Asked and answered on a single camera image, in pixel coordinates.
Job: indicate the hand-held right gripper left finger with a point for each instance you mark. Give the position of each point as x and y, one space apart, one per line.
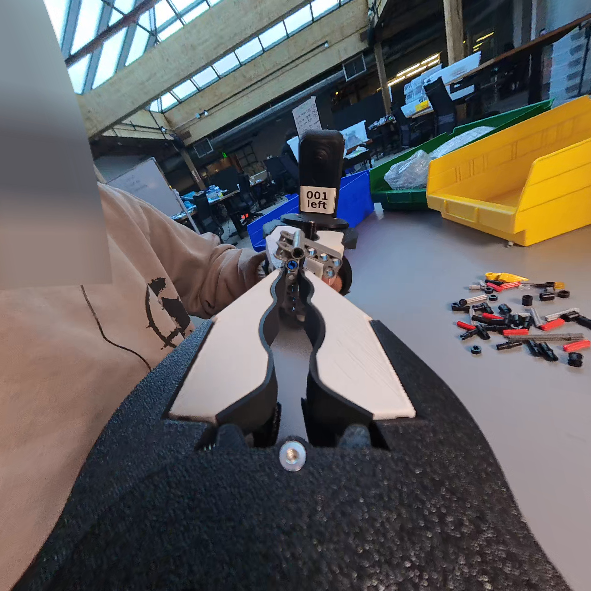
222 369

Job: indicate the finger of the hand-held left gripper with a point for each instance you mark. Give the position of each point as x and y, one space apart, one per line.
332 242
274 249

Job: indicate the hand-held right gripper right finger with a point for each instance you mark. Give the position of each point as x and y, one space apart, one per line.
365 369

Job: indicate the grey brick assembly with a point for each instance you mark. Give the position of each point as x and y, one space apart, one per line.
305 254

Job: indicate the grey desk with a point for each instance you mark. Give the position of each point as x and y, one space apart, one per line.
499 443

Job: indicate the person's left hand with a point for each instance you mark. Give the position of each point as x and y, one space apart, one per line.
334 280

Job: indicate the white paper sign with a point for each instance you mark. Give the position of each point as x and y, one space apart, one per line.
307 115

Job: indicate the blue plastic bin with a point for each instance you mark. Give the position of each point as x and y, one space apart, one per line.
355 199

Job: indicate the black office chair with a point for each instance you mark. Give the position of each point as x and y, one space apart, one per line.
251 189
441 102
208 214

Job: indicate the green plastic bin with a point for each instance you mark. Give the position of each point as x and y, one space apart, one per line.
392 196

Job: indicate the clear plastic bag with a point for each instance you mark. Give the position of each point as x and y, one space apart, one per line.
416 166

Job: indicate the whiteboard on stand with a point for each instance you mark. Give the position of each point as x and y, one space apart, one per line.
152 189

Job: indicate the scattered small building pieces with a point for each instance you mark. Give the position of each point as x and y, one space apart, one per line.
517 319

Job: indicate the person's beige sweatshirt torso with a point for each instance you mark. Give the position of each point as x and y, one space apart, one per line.
55 388

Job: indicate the yellow plastic bin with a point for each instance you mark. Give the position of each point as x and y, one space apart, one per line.
536 185

